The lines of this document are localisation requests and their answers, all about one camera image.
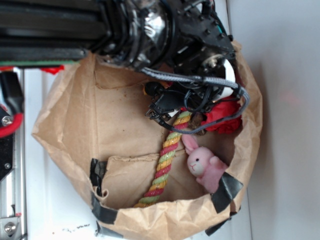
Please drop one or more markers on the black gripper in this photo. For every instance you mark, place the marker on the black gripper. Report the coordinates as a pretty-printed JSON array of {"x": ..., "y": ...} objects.
[{"x": 202, "y": 49}]

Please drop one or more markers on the brown rock piece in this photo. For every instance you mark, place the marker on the brown rock piece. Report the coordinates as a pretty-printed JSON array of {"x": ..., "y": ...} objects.
[{"x": 196, "y": 120}]

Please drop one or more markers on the pink plush bunny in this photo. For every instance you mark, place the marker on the pink plush bunny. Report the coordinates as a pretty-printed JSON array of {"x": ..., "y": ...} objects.
[{"x": 203, "y": 164}]

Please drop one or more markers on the brown paper bag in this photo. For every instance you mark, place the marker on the brown paper bag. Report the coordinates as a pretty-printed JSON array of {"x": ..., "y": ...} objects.
[{"x": 96, "y": 111}]

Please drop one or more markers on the black tape front right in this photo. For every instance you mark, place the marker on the black tape front right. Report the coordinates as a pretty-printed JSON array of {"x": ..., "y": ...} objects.
[{"x": 228, "y": 189}]

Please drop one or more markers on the black tape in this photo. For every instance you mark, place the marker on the black tape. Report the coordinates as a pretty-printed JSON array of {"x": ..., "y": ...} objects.
[
  {"x": 228, "y": 189},
  {"x": 103, "y": 214}
]

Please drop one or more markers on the black tape front left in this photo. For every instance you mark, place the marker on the black tape front left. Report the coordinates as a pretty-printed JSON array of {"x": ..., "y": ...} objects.
[{"x": 103, "y": 214}]

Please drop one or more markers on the aluminium frame rail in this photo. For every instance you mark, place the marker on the aluminium frame rail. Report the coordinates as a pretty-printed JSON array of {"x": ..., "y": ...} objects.
[{"x": 13, "y": 219}]

